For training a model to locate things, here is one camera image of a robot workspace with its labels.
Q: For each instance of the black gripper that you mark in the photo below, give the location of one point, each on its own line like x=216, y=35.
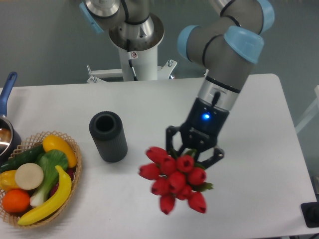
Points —
x=200, y=132

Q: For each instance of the red tulip bouquet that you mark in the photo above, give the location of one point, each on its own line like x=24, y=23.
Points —
x=176, y=178

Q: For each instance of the dark grey ribbed vase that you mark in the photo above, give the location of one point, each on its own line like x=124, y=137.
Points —
x=106, y=129

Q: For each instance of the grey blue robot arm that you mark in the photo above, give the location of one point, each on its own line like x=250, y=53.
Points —
x=227, y=49

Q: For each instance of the dark red vegetable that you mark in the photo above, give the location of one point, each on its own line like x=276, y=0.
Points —
x=70, y=172

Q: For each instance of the black device at table edge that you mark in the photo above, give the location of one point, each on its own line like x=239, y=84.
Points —
x=310, y=213

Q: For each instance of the green bok choy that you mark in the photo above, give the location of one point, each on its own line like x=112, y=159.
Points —
x=47, y=162

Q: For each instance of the yellow banana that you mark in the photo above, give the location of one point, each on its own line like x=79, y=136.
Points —
x=52, y=204

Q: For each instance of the woven wicker basket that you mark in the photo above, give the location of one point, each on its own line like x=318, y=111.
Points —
x=34, y=141

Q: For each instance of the dark green cucumber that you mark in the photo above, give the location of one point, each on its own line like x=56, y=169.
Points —
x=27, y=156

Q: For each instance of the beige round disc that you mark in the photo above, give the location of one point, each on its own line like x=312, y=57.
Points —
x=29, y=176

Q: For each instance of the orange fruit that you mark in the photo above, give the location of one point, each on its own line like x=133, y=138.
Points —
x=16, y=201

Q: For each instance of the yellow bell pepper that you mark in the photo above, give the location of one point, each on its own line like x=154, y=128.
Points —
x=7, y=180

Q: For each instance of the white table clamp bracket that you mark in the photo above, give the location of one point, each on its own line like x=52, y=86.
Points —
x=163, y=73

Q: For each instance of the white frame at right edge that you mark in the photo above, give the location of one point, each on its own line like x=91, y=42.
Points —
x=311, y=111

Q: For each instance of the blue handled saucepan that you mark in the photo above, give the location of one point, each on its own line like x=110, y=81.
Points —
x=9, y=138

